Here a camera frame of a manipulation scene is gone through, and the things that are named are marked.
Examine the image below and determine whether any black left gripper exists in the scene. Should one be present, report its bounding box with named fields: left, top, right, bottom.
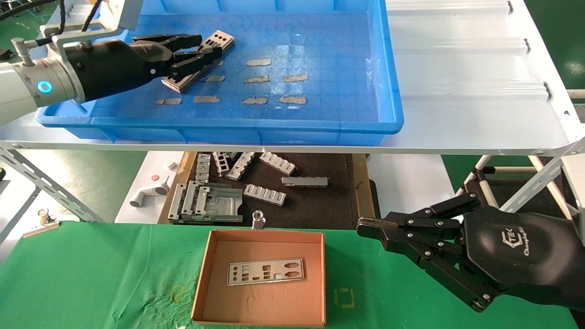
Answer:
left=64, top=33, right=223, bottom=101

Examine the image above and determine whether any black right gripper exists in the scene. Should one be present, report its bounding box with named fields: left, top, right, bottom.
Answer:
left=356, top=192, right=585, bottom=313

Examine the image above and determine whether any blue plastic tray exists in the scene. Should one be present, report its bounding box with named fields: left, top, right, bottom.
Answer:
left=37, top=0, right=404, bottom=146

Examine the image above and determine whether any brown cardboard box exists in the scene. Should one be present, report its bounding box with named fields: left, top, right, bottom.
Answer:
left=191, top=228, right=326, bottom=328

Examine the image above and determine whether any white slotted angle bar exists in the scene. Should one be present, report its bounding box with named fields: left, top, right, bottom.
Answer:
left=0, top=147, right=105, bottom=223
left=500, top=137, right=585, bottom=213

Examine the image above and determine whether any beige tube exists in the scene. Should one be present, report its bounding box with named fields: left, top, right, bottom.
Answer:
left=495, top=166, right=549, bottom=175

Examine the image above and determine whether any grey slotted metal part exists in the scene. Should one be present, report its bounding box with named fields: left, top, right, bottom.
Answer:
left=259, top=152, right=298, bottom=176
left=226, top=152, right=256, bottom=181
left=213, top=152, right=230, bottom=177
left=243, top=184, right=287, bottom=207
left=195, top=154, right=212, bottom=184

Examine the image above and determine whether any dark work mat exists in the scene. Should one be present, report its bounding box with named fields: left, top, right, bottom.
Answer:
left=165, top=153, right=366, bottom=230

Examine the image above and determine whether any long white tube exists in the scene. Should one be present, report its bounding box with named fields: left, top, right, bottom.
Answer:
left=529, top=155, right=574, bottom=221

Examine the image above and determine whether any grey metal bar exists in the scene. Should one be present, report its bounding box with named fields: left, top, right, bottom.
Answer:
left=281, top=176, right=329, bottom=188

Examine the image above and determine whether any white pipe fitting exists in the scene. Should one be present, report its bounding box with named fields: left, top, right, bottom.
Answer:
left=129, top=182, right=170, bottom=208

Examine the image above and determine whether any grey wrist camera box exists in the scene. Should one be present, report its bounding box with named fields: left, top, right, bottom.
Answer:
left=109, top=0, right=139, bottom=32

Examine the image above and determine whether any silver camera mount bracket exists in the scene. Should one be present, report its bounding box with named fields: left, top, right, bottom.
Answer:
left=39, top=21, right=133, bottom=52

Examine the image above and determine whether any black camera cable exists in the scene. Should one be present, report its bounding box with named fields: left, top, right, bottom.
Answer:
left=0, top=0, right=106, bottom=46

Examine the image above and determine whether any large grey metal bracket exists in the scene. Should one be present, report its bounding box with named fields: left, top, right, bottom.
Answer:
left=168, top=181, right=244, bottom=224

